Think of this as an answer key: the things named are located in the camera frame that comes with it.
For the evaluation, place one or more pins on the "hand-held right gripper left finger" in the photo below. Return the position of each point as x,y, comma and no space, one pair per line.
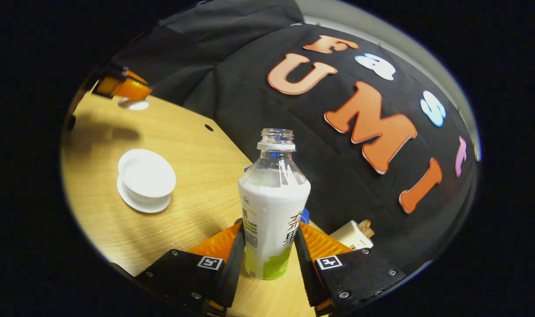
236,268

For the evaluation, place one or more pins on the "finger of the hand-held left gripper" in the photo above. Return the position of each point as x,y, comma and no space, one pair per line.
133,88
105,86

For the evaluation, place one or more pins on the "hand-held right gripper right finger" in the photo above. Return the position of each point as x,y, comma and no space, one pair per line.
304,273

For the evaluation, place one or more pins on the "clear water bottle white label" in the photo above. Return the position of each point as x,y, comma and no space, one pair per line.
271,211

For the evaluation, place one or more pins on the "white teacup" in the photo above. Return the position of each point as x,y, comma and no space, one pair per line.
147,176

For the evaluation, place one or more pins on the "blue folded towel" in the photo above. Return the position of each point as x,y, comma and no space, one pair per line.
305,215

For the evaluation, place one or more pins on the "white toaster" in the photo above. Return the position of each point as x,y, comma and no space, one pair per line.
351,237

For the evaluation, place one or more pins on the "brown toast slice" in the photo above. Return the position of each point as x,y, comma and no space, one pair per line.
366,229

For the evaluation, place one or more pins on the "black backdrop cloth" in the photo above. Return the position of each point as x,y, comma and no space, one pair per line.
346,185

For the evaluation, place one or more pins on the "white saucer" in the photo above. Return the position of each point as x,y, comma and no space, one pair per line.
144,207

